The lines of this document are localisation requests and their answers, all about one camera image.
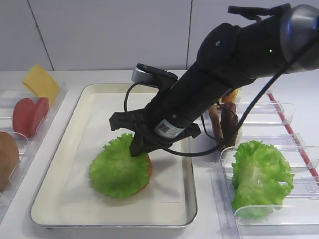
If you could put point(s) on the red tomato slice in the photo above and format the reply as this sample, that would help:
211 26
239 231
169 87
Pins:
22 117
40 111

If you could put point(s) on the clear right ingredient rack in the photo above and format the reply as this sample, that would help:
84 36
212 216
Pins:
298 216

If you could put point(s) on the meat patty left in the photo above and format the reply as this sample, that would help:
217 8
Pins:
216 126

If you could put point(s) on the green lettuce leaf in rack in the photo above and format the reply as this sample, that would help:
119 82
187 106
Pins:
262 179

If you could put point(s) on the cream metal tray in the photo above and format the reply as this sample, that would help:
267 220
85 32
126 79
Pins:
51 208

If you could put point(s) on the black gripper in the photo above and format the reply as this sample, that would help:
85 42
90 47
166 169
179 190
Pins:
169 116

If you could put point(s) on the clear left ingredient rack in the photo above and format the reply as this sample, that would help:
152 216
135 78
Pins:
27 147

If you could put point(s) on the brown bun top left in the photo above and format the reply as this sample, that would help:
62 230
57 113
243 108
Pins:
9 157

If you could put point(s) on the yellow cheese slice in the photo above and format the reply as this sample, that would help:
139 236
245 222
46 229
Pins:
40 82

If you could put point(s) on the red tomato slice front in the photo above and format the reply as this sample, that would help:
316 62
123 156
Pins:
40 111

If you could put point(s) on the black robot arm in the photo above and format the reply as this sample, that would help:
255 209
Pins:
281 40

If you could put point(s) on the meat patty right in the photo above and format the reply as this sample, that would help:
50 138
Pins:
228 118

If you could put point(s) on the red tomato slice rear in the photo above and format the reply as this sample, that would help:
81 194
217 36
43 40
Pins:
22 117

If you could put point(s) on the green lettuce leaf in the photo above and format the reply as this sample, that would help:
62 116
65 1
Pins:
115 173
262 179

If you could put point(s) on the clear ingredient rack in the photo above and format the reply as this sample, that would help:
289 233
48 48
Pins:
27 147
298 216

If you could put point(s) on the white paper liner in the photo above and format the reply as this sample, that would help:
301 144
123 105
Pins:
166 182

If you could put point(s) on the bun slice right upright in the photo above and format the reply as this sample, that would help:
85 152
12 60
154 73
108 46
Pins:
231 97

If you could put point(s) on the toasted bun bottom slice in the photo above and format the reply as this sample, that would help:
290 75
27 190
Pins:
149 173

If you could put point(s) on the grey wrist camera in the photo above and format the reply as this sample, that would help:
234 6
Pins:
153 77

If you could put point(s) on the meat patty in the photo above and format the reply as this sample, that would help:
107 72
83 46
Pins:
228 118
216 126

